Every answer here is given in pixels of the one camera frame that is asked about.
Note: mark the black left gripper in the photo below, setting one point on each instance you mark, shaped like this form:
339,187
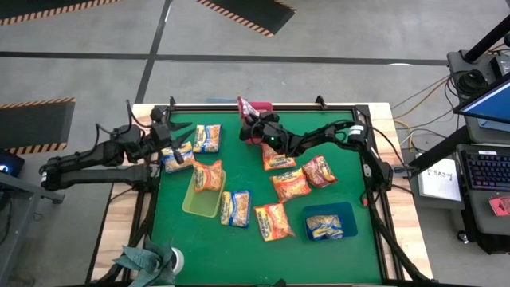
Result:
161,135

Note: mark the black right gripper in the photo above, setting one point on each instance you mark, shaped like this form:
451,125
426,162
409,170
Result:
271,133

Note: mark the red beef ramen pack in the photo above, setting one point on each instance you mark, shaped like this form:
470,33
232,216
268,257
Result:
246,108
318,171

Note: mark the blue soy sauce ramen pack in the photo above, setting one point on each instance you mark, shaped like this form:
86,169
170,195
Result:
189,157
235,209
207,139
324,227

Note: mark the orange chicken ramen pack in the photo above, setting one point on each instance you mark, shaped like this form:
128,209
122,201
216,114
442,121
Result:
279,161
207,177
291,185
273,222

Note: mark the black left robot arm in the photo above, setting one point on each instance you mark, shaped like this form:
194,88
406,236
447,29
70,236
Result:
99,175

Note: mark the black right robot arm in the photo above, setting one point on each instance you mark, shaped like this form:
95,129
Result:
330,133

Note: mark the red plastic bin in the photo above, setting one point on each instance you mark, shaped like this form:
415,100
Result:
265,107

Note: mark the black table clamp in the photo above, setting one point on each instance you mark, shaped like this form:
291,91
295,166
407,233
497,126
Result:
320,101
172,101

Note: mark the blue tape strip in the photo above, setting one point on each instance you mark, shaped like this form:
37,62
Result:
227,100

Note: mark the translucent yellow plastic bin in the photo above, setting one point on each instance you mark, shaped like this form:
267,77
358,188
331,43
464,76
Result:
201,205

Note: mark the black hazard-striped floor mat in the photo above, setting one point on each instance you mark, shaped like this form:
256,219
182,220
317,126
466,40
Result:
40,8
32,127
255,12

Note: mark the blue plastic bin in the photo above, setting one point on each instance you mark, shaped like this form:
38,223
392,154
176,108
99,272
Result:
346,211

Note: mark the green plant in white pot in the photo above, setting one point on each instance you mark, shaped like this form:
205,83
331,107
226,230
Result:
147,259

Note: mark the black device with blue light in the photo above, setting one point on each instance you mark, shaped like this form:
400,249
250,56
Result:
10,163

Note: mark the grey metal desk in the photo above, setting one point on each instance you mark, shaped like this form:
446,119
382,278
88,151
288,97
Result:
16,223

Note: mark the white paper sign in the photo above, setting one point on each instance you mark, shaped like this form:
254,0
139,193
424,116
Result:
438,181

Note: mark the grey equipment box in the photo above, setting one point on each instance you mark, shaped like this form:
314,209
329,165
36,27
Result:
454,60

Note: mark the blue screen monitor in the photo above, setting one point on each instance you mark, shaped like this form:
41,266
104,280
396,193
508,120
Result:
492,105

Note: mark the black stand pole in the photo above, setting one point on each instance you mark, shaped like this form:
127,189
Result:
484,42

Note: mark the grey laptop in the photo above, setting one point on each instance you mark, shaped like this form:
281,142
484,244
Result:
484,215

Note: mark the red tag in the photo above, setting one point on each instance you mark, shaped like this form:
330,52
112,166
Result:
501,206

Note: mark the black metal table frame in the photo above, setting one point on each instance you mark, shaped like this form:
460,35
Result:
311,108

